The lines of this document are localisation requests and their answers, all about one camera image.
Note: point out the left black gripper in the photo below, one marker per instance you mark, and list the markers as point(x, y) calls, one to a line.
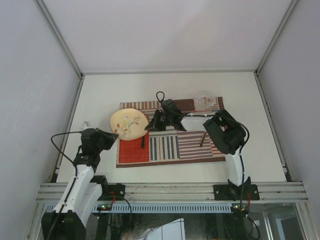
point(110, 137)

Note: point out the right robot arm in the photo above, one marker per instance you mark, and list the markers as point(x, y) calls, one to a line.
point(228, 136)

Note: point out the aluminium front rail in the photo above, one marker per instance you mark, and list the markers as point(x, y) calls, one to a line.
point(269, 192)

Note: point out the round wooden plate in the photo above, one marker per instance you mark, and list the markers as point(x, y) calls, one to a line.
point(129, 124)

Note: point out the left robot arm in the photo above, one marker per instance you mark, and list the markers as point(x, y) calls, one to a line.
point(68, 219)

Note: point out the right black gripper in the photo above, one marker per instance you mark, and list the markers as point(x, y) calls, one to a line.
point(154, 125)

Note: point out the dark handled fork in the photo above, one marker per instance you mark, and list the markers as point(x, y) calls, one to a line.
point(143, 140)

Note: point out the clear glass cup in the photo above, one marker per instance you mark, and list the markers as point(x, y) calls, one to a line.
point(204, 100)

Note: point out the perforated blue cable tray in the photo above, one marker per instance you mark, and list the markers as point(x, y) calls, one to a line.
point(161, 208)

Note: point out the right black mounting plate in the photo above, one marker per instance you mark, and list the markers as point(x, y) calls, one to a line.
point(226, 192)

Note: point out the brown wooden knife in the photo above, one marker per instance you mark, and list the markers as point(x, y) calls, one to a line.
point(202, 139)

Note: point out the black mounting plate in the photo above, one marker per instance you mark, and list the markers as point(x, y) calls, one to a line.
point(226, 192)
point(116, 191)

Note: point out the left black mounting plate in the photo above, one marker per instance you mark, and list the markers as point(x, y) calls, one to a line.
point(116, 191)

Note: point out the patchwork striped placemat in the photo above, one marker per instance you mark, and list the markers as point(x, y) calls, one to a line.
point(168, 147)

